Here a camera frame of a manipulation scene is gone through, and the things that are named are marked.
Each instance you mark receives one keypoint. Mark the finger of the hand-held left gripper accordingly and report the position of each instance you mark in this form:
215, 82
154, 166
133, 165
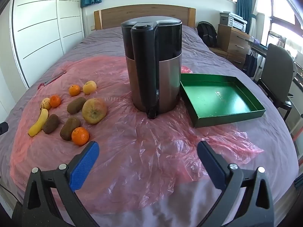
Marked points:
3, 127

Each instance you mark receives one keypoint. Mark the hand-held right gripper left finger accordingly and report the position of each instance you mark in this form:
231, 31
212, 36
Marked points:
85, 165

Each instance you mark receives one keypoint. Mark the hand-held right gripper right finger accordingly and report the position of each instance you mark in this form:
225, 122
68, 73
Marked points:
213, 165

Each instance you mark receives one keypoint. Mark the orange mandarin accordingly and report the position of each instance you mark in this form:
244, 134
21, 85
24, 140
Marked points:
55, 101
80, 136
74, 90

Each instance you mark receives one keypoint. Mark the yellow banana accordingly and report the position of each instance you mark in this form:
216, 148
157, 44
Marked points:
38, 123

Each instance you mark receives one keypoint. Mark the brown kiwi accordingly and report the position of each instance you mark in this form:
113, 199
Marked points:
51, 123
69, 128
76, 105

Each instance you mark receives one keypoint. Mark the striped pepino melon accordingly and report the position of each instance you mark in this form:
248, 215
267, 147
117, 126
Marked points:
46, 103

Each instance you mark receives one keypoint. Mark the large yellow-red apple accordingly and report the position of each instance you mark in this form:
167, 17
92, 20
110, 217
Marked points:
94, 110

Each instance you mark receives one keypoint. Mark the green cardboard box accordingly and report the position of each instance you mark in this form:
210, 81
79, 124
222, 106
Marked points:
213, 99

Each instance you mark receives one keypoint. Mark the small yellow apple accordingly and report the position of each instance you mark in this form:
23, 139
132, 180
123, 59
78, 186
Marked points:
89, 87

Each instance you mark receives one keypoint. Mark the pink plastic sheet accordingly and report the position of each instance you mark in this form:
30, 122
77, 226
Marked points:
142, 146

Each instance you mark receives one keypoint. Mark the black and steel electric kettle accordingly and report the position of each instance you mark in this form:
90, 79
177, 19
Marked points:
165, 75

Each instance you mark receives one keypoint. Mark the black shopping bag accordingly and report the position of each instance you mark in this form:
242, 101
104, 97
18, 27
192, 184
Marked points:
249, 63

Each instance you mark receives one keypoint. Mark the grey chair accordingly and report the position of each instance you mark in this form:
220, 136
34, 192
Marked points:
277, 71

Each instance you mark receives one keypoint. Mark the white wardrobe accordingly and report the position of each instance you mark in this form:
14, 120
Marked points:
42, 16

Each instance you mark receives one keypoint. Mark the wooden dresser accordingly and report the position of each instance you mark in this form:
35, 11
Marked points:
234, 42

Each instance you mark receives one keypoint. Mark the cluttered desk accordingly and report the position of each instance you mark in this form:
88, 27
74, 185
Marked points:
258, 46

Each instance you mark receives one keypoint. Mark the black backpack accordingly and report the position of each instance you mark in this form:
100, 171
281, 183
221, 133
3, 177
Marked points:
207, 34

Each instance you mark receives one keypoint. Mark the white printer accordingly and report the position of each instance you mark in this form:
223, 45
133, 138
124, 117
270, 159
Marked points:
233, 21

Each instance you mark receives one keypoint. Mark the wooden headboard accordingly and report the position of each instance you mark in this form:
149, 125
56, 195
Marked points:
113, 16

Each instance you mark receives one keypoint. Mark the window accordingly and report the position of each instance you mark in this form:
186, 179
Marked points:
281, 11

